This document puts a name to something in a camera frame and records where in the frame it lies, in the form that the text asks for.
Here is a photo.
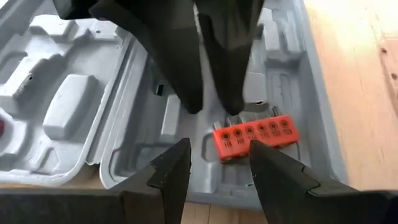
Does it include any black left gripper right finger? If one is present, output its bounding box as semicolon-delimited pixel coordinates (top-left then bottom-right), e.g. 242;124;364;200
249;139;398;224

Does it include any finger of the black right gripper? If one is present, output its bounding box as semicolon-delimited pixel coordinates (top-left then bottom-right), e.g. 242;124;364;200
195;0;265;115
90;0;205;113

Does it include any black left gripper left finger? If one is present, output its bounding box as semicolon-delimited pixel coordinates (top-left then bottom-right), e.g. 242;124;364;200
0;138;192;224

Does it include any red socket bit holder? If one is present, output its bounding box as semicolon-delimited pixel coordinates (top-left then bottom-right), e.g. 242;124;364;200
212;106;300;162

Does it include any grey plastic tool case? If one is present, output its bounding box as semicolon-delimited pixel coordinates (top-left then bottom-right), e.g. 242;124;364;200
0;0;349;212

